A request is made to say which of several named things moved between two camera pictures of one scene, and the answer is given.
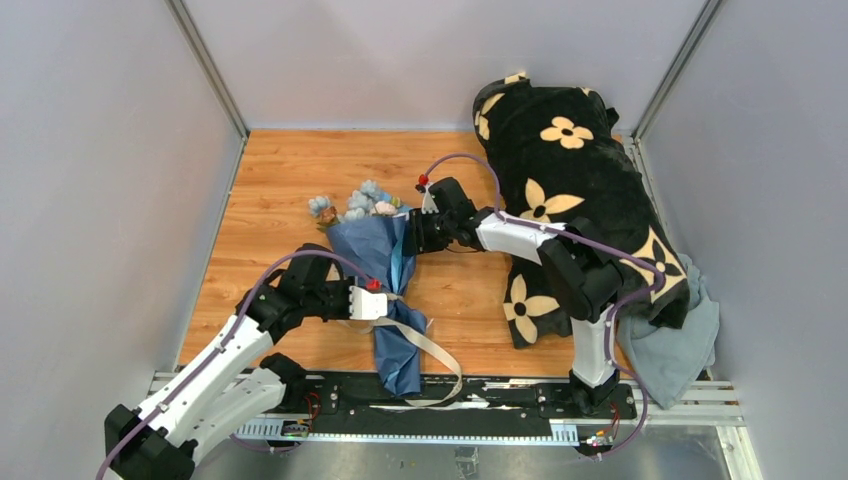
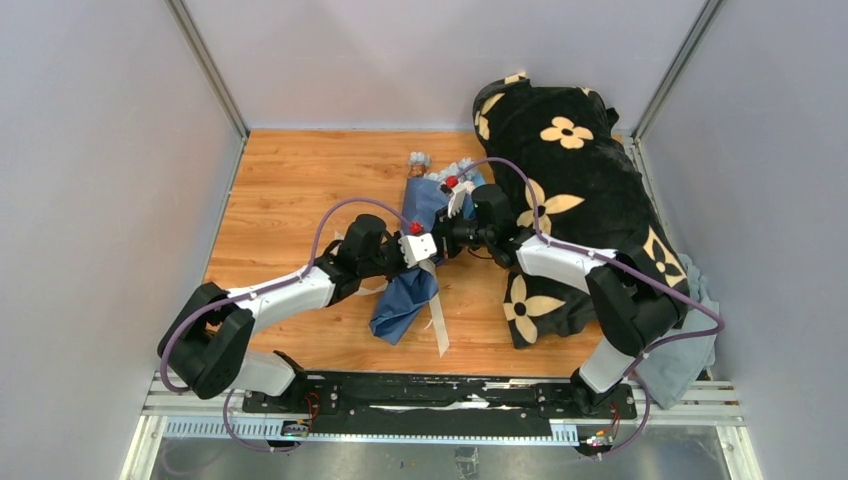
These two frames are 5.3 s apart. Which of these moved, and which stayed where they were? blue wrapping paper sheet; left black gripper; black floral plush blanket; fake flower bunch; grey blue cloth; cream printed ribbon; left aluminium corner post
Moved: fake flower bunch; blue wrapping paper sheet; cream printed ribbon; left black gripper
Stayed: black floral plush blanket; left aluminium corner post; grey blue cloth
